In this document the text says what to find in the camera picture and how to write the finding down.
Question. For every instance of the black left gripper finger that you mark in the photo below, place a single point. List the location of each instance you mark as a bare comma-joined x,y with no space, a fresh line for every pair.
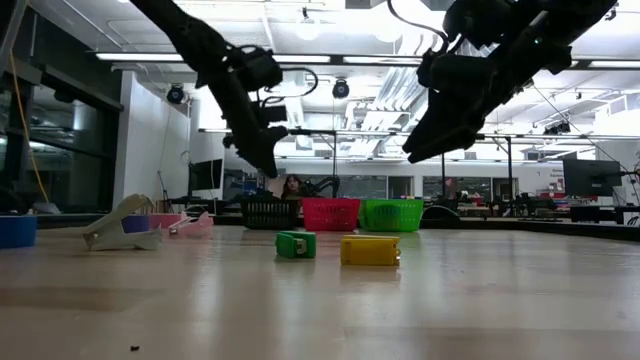
255,157
272,155

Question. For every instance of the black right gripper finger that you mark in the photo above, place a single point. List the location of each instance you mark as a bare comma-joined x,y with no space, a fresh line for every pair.
427,127
457,135

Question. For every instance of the pink staple remover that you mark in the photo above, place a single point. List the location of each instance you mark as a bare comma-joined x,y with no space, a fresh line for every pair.
197,227

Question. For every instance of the green stapler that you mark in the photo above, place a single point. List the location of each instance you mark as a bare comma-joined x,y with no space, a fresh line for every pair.
287,245

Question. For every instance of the pink tape roll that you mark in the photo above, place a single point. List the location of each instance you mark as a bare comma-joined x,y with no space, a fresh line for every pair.
165,220

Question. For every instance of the purple tape roll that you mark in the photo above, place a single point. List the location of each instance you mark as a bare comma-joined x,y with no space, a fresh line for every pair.
137,224

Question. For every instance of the yellow stapler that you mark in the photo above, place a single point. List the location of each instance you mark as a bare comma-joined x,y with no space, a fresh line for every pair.
367,251

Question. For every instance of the blue tape roll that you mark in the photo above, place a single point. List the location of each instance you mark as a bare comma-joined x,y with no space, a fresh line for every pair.
17,232

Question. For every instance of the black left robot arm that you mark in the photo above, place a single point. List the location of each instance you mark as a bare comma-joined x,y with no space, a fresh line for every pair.
190,35

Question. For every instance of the background black robot arm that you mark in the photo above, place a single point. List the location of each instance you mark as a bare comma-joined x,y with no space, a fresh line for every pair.
327,184

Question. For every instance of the person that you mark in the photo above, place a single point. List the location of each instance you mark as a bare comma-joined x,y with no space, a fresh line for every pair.
292,187

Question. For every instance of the black plastic basket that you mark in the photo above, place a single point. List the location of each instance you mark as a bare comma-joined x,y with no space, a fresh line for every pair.
267,215

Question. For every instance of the black metal stand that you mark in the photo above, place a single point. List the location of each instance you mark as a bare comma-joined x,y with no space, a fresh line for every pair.
334,160

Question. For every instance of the red plastic basket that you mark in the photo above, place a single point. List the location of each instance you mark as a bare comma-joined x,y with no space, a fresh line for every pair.
330,215

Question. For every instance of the black track spotlights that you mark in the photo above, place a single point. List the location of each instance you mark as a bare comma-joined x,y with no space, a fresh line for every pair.
557,128

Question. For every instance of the green plastic basket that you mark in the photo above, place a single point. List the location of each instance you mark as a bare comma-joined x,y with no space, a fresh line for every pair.
390,215

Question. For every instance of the black desk monitor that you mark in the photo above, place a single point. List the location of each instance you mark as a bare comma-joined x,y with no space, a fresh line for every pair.
590,177

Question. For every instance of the background black desk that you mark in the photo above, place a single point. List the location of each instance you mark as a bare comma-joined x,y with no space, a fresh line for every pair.
600,212

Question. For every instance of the black metal gantry frame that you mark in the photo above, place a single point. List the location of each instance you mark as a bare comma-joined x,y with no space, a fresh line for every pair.
443,172

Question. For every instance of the black wall monitor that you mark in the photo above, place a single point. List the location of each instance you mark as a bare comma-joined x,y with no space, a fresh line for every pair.
205,175

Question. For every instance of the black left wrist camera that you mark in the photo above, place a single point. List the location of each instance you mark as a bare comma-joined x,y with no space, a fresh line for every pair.
260,67

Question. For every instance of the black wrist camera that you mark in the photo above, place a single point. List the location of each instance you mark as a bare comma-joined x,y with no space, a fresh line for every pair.
260,67
475,22

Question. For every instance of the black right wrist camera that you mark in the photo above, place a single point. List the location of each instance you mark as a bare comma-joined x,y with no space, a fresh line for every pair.
475,22

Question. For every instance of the round black ceiling camera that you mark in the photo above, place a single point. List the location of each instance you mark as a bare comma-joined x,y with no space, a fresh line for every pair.
175,94
341,89

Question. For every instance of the black table frame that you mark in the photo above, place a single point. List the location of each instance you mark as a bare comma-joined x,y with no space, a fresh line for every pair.
550,227

